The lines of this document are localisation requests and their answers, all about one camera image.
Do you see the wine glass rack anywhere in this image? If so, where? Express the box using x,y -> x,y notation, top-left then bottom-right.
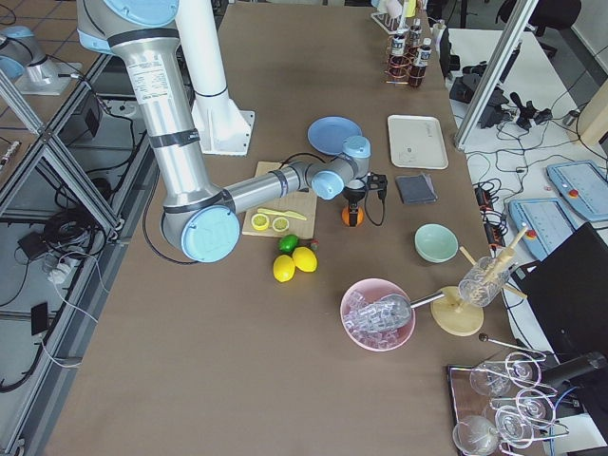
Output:
446,351 -> 577,455

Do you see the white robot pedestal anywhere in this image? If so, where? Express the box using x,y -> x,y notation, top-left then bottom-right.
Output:
175,0 -> 255,157

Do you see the metal ice scoop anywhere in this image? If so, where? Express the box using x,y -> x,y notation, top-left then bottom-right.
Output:
361,292 -> 445,332

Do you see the orange mandarin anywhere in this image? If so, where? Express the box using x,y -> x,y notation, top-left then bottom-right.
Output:
341,206 -> 365,227

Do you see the blue round plate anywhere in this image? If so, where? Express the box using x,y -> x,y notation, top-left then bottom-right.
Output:
307,116 -> 362,156

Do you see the black monitor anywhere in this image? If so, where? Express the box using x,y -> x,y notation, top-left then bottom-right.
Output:
512,222 -> 607,355

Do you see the aluminium frame post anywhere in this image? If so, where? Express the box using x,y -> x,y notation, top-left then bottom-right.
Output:
454,0 -> 538,151

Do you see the grey folded cloth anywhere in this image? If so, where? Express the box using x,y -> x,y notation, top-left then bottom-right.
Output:
395,173 -> 438,204

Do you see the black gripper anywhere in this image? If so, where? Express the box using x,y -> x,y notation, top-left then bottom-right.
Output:
342,172 -> 388,227

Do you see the copper wire bottle rack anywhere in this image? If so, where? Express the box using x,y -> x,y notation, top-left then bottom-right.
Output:
385,35 -> 431,87

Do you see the wooden cutting board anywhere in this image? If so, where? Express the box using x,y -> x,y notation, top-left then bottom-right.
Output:
241,191 -> 317,239

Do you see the pink bowl of ice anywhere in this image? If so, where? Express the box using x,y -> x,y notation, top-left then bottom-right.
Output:
340,278 -> 416,352

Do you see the dark bottle white cap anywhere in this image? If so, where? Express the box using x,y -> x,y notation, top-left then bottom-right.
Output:
408,38 -> 432,87

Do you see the lemon slice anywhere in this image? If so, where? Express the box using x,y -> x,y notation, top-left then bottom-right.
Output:
250,213 -> 270,231
272,216 -> 290,233

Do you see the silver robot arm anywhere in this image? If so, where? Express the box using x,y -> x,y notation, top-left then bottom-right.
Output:
77,1 -> 371,262

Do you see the green lime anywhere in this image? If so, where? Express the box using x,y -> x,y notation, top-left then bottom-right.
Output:
278,234 -> 299,255

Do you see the cream rabbit tray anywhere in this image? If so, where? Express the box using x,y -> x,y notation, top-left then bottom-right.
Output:
388,114 -> 448,170

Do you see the wooden cup stand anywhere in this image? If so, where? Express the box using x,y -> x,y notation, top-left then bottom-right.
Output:
430,226 -> 527,336

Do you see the blue teach pendant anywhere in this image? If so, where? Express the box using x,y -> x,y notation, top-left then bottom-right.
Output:
546,161 -> 607,222
508,198 -> 579,260

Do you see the mint green bowl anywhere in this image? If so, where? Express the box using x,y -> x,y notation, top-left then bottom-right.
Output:
414,223 -> 459,263

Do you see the yellow plastic knife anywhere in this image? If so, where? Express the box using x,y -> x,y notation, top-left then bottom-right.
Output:
256,207 -> 308,221

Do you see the clear glass cup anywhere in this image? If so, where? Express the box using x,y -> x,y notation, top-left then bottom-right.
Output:
458,256 -> 510,308

